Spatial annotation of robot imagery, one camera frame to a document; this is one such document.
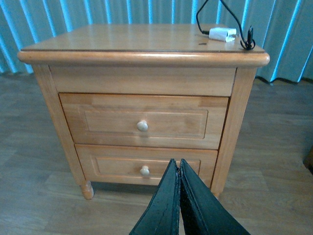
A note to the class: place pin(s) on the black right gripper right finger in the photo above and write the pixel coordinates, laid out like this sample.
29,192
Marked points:
201,211

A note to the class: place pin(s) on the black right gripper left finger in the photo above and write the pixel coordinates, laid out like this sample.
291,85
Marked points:
162,214

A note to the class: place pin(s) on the wooden drawer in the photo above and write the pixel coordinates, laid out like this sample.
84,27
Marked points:
122,164
145,120

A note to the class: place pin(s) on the drawer round knob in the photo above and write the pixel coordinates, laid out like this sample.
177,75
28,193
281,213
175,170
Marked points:
144,171
142,126

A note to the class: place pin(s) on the wooden nightstand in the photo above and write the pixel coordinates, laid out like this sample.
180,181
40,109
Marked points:
145,59

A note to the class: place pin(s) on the white charger adapter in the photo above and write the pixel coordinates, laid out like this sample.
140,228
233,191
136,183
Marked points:
223,34

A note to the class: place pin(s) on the grey pleated curtain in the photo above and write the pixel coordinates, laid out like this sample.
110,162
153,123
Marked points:
284,28

